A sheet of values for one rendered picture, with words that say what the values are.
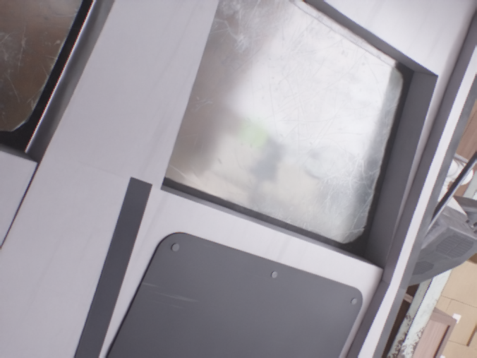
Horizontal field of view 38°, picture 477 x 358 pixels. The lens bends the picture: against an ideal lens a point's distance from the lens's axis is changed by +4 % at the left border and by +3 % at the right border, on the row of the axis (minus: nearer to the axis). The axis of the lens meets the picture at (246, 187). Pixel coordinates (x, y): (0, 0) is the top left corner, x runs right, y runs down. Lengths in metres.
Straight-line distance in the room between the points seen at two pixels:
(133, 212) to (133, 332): 0.25
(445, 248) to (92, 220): 1.22
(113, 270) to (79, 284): 0.06
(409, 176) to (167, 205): 0.60
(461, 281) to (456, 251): 3.92
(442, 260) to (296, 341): 0.74
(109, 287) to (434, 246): 1.11
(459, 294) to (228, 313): 4.79
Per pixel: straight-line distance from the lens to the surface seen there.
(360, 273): 1.64
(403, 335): 3.40
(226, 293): 1.42
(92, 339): 1.34
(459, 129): 1.61
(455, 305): 6.16
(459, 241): 2.15
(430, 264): 2.20
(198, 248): 1.34
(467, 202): 2.40
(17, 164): 1.17
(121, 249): 1.28
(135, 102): 1.19
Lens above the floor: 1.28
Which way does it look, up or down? 4 degrees down
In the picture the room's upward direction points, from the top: 24 degrees clockwise
